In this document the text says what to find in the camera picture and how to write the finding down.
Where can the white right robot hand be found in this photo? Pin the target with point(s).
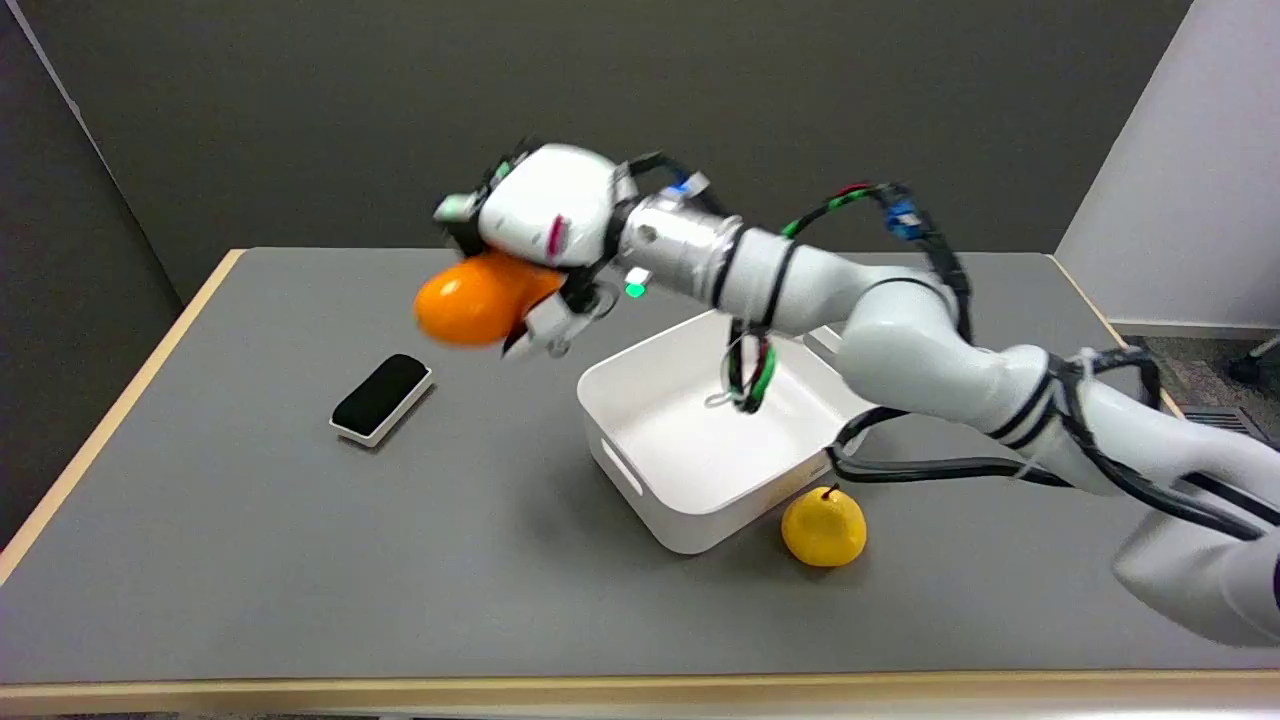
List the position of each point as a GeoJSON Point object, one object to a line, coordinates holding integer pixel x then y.
{"type": "Point", "coordinates": [545, 210]}

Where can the orange mango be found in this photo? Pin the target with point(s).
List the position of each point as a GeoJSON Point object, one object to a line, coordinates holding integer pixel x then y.
{"type": "Point", "coordinates": [478, 298]}

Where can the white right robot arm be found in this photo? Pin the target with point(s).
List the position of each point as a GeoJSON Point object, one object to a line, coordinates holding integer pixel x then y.
{"type": "Point", "coordinates": [900, 340]}

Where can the white plastic box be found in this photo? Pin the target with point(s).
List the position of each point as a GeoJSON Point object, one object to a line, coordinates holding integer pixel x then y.
{"type": "Point", "coordinates": [700, 440]}

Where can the black white board eraser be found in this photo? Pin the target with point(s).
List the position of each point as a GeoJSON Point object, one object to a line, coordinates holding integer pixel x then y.
{"type": "Point", "coordinates": [380, 397]}

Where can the yellow pear fruit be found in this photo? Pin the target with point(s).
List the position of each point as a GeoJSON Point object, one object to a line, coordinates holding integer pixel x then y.
{"type": "Point", "coordinates": [824, 526]}

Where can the black chair base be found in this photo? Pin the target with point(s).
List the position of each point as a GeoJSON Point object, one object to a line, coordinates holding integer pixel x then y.
{"type": "Point", "coordinates": [1254, 364]}

